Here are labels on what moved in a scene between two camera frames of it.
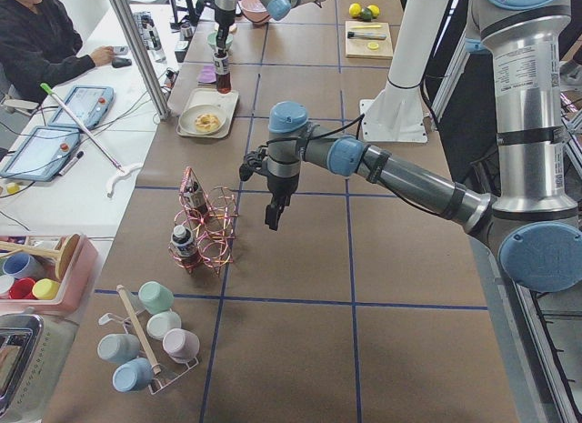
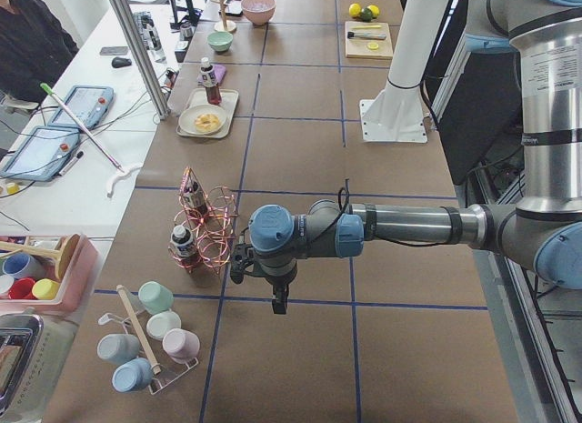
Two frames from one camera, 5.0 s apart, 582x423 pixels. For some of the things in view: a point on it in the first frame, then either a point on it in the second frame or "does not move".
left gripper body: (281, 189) -> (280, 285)
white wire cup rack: (157, 385) does not move
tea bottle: (222, 70) -> (209, 80)
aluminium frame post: (139, 46) does not move
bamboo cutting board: (368, 40) does not move
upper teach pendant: (91, 105) does not move
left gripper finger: (274, 211) -> (279, 302)
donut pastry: (206, 122) does not move
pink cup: (181, 345) does not move
